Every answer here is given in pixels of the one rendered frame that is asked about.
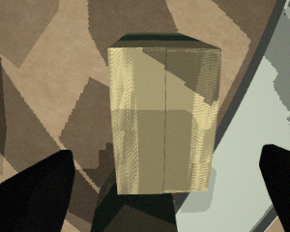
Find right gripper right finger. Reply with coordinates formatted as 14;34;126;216
259;144;290;232

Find grey shallow tray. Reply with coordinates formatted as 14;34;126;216
174;0;290;232

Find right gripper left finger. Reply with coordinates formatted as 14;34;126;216
0;150;75;232

